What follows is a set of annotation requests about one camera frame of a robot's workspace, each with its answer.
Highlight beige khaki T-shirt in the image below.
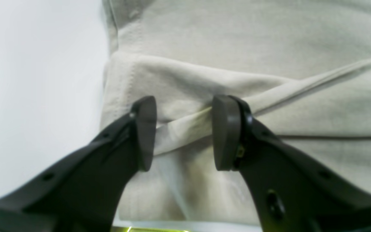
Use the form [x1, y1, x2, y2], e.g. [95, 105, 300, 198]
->
[99, 0, 371, 226]

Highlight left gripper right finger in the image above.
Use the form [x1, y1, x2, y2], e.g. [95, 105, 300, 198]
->
[212, 95, 371, 232]

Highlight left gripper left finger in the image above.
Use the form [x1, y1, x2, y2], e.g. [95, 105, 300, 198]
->
[0, 96, 157, 232]

